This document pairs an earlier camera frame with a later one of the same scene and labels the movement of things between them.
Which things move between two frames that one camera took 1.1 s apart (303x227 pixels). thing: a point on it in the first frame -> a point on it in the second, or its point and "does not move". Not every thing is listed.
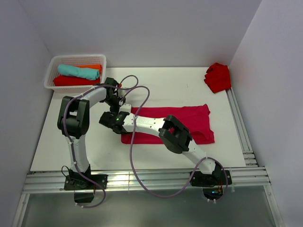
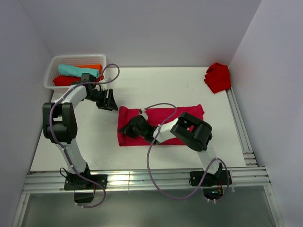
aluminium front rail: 47,182 does not move
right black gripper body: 122,133 -> 134,133
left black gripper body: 113,102 -> 100,97
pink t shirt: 195,118 does not move
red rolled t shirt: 61,81 does not move
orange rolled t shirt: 95,66 does not move
